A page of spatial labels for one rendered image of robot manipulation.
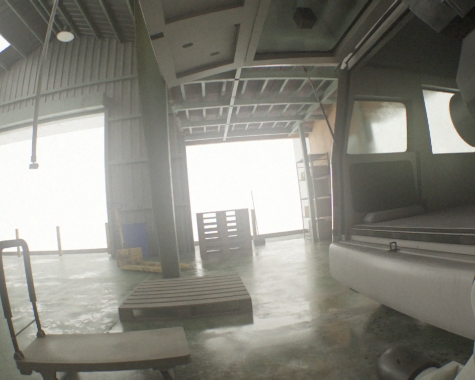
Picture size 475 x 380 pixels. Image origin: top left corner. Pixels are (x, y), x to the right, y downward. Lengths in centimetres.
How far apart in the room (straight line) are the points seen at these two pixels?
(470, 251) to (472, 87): 77
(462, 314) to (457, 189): 180
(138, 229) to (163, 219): 261
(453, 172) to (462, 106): 218
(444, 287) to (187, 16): 152
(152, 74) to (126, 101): 349
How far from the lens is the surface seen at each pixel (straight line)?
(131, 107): 805
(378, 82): 238
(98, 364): 140
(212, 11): 144
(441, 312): 114
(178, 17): 143
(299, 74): 450
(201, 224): 599
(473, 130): 57
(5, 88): 1065
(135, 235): 670
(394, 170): 227
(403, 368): 86
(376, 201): 214
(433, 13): 59
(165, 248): 417
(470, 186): 290
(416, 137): 248
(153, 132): 437
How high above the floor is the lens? 80
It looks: 5 degrees up
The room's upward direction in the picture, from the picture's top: 6 degrees counter-clockwise
